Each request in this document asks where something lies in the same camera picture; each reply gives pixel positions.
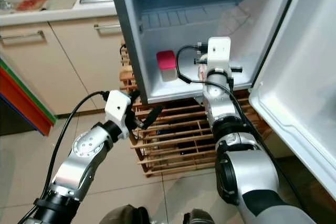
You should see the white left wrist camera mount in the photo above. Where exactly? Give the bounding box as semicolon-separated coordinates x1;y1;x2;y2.
103;90;133;141

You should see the wooden lattice rack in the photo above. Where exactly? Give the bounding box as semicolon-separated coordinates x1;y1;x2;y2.
119;39;274;178

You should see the grey refrigerator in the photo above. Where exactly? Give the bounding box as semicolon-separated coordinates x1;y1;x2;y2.
108;0;302;105

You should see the beige kitchen cabinet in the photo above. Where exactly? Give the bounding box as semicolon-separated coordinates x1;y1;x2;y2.
0;14;140;110

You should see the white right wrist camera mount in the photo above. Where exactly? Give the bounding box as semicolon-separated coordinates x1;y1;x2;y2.
204;36;233;77

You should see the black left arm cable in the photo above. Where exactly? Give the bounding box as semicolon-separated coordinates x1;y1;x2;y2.
49;90;111;201

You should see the pink lidded white container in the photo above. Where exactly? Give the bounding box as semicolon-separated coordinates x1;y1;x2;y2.
156;50;178;82

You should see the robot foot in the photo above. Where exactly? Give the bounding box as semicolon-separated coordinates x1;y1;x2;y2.
99;205;150;224
183;208;217;224

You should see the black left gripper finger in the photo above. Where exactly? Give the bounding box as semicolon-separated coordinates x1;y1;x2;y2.
141;104;163;129

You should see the orange flat board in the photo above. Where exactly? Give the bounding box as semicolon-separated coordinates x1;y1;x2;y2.
0;67;54;136

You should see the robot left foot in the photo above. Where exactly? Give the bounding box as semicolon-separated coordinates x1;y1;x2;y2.
99;205;150;224

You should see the refrigerator door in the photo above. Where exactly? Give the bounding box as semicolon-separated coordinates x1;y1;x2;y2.
248;0;336;204

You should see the green flat board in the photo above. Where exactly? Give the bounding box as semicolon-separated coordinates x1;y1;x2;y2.
0;59;58;125

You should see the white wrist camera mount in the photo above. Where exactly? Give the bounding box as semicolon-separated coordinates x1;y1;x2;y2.
204;36;233;77
103;90;133;141

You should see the steel bar cabinet handle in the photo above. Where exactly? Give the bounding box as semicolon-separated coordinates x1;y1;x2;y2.
0;30;46;41
93;22;127;30

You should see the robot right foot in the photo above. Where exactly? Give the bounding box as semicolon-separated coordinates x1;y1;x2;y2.
183;208;217;224

